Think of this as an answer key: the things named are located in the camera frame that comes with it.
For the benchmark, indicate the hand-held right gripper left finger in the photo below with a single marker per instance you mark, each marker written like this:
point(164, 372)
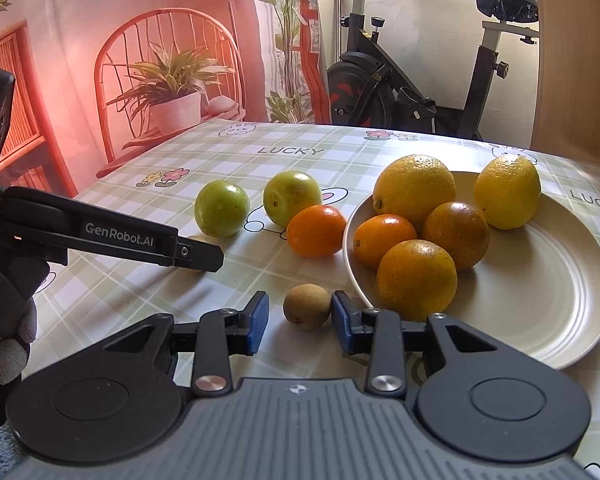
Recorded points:
point(257, 322)

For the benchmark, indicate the green round fruit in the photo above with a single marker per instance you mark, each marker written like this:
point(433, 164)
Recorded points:
point(290, 197)
point(221, 208)

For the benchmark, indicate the printed wall poster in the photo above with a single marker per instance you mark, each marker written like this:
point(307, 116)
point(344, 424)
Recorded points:
point(130, 20)

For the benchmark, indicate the small bright mandarin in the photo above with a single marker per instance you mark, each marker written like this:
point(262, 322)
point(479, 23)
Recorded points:
point(316, 231)
point(380, 242)

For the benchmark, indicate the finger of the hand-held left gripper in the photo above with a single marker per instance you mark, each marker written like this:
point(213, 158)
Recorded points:
point(200, 256)

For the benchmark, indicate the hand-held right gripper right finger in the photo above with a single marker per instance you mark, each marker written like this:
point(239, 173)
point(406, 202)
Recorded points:
point(341, 322)

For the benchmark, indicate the large yellow lemon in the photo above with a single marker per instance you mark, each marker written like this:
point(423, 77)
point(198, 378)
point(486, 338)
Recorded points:
point(412, 185)

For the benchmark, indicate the black exercise bike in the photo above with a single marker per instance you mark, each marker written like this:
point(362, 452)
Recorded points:
point(360, 90)

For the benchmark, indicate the wooden door panel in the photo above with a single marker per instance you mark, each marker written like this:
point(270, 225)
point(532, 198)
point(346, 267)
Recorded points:
point(580, 60)

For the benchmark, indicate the cream round plate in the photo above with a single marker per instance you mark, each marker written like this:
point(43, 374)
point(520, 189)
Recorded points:
point(530, 285)

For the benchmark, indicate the person's left hand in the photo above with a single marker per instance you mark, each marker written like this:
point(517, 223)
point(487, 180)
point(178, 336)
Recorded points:
point(10, 360)

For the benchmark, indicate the speckled orange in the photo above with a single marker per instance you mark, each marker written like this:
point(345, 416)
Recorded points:
point(415, 280)

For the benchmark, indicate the dark orange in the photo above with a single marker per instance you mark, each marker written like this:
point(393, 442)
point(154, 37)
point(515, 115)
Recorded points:
point(457, 232)

